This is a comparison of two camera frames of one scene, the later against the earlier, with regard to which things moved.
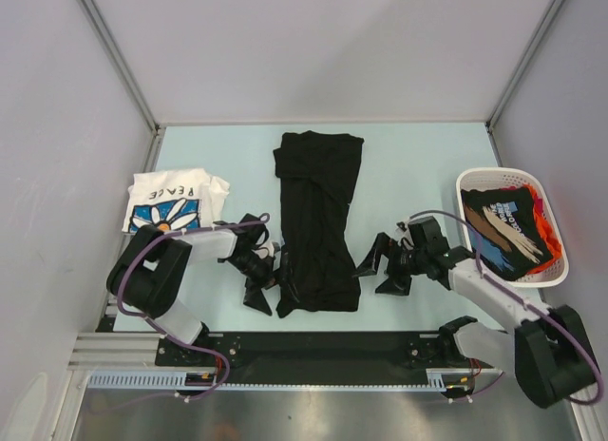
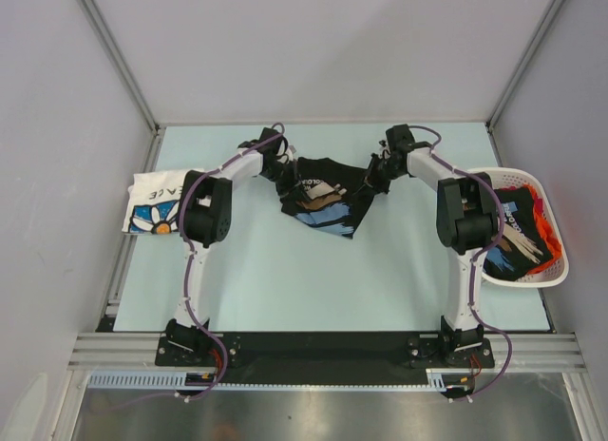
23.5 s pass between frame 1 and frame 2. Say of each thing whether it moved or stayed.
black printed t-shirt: stayed
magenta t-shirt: stayed
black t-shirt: moved
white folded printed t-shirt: stayed
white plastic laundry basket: stayed
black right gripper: moved
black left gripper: moved
